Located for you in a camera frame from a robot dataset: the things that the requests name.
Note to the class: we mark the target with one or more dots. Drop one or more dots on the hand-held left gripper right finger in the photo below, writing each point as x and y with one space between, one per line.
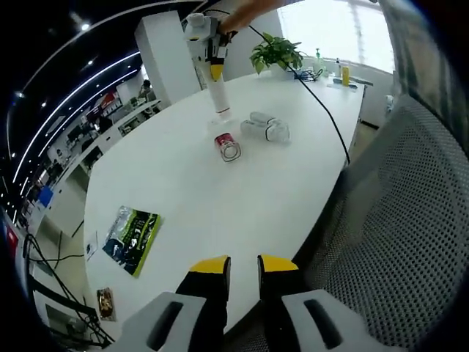
278 293

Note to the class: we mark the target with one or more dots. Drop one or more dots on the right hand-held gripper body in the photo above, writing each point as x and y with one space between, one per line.
201 25

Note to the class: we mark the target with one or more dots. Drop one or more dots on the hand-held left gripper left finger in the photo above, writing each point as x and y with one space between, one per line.
205 293

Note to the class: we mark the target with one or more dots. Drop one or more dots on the red-collared clear-cap skincare bottle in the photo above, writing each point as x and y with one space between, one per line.
228 146

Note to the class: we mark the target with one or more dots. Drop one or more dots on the green and black foil packet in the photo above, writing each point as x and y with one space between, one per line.
133 238

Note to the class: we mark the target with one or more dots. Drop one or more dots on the gold foil packet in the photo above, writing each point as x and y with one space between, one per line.
106 304

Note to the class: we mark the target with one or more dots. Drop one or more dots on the small white sachet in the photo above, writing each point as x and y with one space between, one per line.
91 246

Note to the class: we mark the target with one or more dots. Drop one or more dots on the green pump bottle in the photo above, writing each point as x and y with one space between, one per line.
320 60

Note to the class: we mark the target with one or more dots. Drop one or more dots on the yellow bottle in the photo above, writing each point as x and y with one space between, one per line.
345 76

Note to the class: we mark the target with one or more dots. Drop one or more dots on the person's right hand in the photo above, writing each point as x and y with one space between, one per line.
232 23

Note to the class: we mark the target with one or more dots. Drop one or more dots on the potted green plant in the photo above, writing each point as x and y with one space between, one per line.
275 53

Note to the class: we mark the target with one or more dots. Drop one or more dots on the large bright window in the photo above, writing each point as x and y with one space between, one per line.
329 29

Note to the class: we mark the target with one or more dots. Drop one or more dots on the white office desk row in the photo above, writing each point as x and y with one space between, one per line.
110 139

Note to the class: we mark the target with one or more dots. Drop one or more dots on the standing desk with black legs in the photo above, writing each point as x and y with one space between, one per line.
73 304

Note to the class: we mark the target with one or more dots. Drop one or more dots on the grey mesh office chair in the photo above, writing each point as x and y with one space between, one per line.
403 220

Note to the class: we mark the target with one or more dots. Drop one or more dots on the blue box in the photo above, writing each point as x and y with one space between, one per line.
46 196

